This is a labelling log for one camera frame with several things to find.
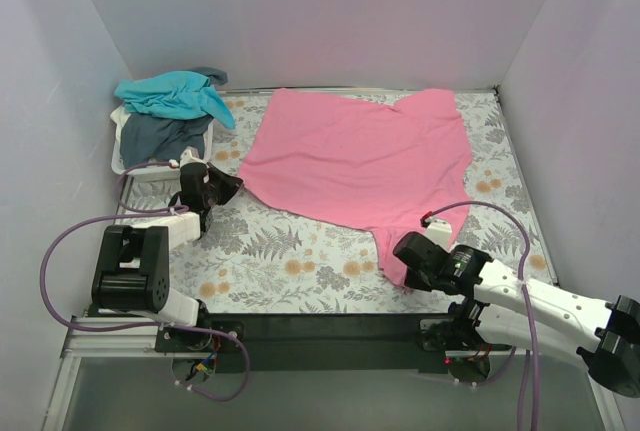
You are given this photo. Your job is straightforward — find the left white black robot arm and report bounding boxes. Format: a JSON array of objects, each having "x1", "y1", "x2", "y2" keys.
[{"x1": 91, "y1": 160, "x2": 243, "y2": 351}]

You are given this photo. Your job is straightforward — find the grey blue t shirt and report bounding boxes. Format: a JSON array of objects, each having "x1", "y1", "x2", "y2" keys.
[{"x1": 113, "y1": 67, "x2": 236, "y2": 168}]

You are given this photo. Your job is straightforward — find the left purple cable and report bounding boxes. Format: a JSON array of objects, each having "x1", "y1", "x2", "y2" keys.
[{"x1": 40, "y1": 163, "x2": 251, "y2": 403}]

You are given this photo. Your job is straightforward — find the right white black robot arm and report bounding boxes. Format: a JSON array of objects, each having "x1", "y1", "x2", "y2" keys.
[{"x1": 393, "y1": 232, "x2": 639, "y2": 398}]

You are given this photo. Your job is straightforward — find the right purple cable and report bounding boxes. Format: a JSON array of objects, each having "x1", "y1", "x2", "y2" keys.
[{"x1": 429, "y1": 200, "x2": 544, "y2": 431}]

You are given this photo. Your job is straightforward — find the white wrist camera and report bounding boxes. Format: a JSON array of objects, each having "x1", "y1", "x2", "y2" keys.
[
  {"x1": 168, "y1": 147, "x2": 206, "y2": 169},
  {"x1": 420, "y1": 213, "x2": 454, "y2": 250}
]

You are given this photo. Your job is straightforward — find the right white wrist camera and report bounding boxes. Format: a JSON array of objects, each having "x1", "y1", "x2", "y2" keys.
[{"x1": 420, "y1": 213, "x2": 454, "y2": 250}]

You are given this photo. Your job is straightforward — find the white plastic basket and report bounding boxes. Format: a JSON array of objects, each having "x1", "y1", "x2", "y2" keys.
[{"x1": 110, "y1": 105, "x2": 214, "y2": 175}]

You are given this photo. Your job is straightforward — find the purple cable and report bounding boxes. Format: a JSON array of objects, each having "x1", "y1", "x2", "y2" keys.
[
  {"x1": 429, "y1": 200, "x2": 544, "y2": 431},
  {"x1": 40, "y1": 163, "x2": 251, "y2": 403}
]

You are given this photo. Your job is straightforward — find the pink t shirt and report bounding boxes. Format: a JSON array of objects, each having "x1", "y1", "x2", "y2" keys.
[{"x1": 238, "y1": 89, "x2": 472, "y2": 285}]

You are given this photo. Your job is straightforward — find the aluminium frame rail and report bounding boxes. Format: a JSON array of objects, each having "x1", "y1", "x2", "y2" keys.
[{"x1": 42, "y1": 310, "x2": 626, "y2": 431}]

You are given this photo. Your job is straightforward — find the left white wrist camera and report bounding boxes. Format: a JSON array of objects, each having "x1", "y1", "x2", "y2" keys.
[{"x1": 168, "y1": 147, "x2": 206, "y2": 169}]

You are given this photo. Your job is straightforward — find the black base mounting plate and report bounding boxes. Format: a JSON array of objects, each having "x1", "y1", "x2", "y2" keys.
[{"x1": 154, "y1": 313, "x2": 481, "y2": 373}]

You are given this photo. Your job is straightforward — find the teal t shirt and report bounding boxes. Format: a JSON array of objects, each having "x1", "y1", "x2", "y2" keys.
[{"x1": 114, "y1": 71, "x2": 236, "y2": 130}]

